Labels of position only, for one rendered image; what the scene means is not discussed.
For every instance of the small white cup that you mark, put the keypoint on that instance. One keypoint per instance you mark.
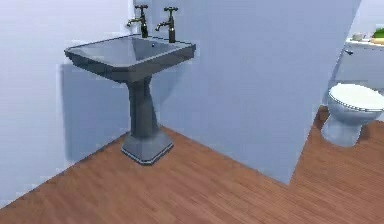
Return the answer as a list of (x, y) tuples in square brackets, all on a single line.
[(357, 36)]

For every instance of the white toilet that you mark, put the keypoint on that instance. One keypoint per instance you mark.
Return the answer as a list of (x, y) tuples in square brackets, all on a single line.
[(353, 106)]

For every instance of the grey pedestal sink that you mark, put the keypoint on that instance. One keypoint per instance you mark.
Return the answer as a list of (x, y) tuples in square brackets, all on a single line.
[(133, 63)]

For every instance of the dark brass tap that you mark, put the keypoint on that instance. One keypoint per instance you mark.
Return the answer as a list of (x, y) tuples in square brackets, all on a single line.
[(142, 23), (170, 25)]

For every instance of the green plant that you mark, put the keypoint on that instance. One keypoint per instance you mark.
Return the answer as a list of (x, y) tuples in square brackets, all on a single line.
[(379, 33)]

